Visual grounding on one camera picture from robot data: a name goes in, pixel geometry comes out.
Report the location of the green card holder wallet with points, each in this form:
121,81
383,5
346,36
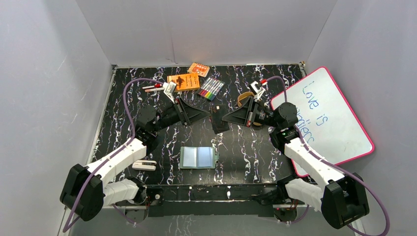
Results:
198,157

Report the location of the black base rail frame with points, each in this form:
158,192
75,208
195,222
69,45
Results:
262,200

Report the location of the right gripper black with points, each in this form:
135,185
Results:
240,116

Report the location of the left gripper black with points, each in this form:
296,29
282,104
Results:
184,113

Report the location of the orange book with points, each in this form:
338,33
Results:
185,82

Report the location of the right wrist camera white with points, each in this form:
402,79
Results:
257,89

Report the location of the white marker pen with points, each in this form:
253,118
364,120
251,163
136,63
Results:
153,89

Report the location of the coloured marker pen set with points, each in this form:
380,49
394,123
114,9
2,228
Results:
210,88

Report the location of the white stapler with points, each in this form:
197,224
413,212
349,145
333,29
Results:
144,165

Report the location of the black VIP credit card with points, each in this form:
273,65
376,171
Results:
217,113

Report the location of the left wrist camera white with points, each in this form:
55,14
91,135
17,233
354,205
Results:
169,89

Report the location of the red capped white marker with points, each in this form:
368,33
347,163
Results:
153,87

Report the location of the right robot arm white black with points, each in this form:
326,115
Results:
340,197

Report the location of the white board pink frame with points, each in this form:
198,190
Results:
325,118

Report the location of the small orange card box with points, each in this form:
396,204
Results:
199,69

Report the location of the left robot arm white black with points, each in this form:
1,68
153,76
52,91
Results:
89,188

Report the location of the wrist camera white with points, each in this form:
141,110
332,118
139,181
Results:
169,89
257,89

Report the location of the tan oval tray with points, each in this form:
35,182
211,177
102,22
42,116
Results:
242,97

